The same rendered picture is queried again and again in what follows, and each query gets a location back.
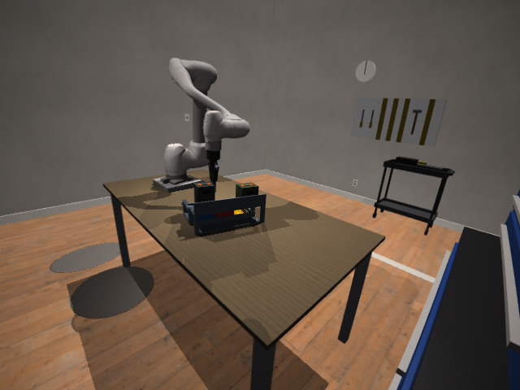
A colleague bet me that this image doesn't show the red bin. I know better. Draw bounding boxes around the red bin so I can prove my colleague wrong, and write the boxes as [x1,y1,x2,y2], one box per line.
[214,210,234,218]

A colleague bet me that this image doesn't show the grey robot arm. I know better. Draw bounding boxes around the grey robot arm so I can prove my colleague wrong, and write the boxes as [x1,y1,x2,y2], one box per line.
[161,58,250,185]

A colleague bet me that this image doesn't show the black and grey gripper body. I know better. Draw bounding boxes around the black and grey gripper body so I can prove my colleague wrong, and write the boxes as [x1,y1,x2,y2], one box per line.
[206,150,220,169]

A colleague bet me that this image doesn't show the dark grey metal shelf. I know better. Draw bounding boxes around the dark grey metal shelf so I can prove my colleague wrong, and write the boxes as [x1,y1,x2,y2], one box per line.
[181,194,267,235]

